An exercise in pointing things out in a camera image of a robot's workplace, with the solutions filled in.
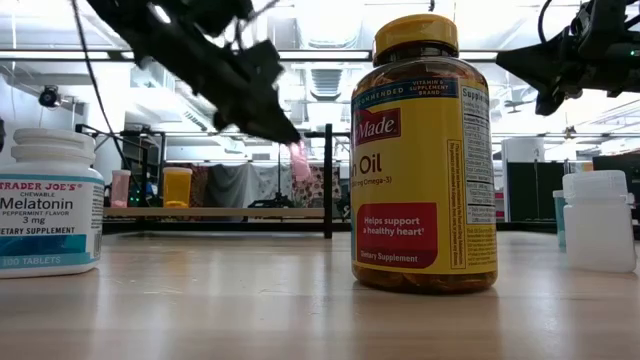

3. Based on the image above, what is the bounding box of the black equipment rack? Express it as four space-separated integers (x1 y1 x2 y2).
121 130 166 207

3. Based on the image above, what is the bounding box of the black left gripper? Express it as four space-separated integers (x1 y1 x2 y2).
144 27 302 145

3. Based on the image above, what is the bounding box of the pink translucent pill vial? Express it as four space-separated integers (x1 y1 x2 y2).
289 141 312 182
110 169 132 209

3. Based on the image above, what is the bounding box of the grey hanging cloth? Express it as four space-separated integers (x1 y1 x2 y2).
207 163 294 209

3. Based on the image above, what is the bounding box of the dark patterned cloth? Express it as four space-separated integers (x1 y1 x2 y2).
190 163 211 207

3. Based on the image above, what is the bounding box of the amber fish oil bottle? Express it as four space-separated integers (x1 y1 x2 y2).
349 13 499 295

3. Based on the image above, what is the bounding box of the teal translucent pill vial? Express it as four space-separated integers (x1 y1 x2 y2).
552 189 567 251

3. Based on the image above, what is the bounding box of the white plastic bottle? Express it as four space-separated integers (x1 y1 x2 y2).
562 169 637 274

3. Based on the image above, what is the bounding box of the black beam with light strips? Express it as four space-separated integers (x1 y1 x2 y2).
0 48 501 64

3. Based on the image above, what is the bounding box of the white melatonin bottle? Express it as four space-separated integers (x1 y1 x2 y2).
0 127 105 279

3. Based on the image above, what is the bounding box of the yellow translucent pill vial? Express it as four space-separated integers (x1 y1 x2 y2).
162 166 193 209

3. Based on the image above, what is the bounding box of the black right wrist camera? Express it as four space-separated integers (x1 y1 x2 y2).
569 0 629 47

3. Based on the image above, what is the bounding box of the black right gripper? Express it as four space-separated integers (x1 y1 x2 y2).
496 35 640 117

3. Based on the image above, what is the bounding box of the black cabinet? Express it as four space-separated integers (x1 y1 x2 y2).
505 159 566 223

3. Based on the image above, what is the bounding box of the black aluminium table frame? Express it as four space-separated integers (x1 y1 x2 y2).
102 217 640 234

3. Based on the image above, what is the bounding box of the black ceiling camera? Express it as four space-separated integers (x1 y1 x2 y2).
38 85 62 109

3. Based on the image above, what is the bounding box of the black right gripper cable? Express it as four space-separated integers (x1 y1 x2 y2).
537 0 557 45

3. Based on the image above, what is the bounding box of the silver ventilation duct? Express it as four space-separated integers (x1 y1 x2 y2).
293 0 366 104

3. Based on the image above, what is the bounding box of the black metal shelf frame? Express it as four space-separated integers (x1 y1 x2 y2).
74 123 354 240

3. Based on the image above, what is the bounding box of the floral patterned cloth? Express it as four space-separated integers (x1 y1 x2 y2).
291 164 342 209

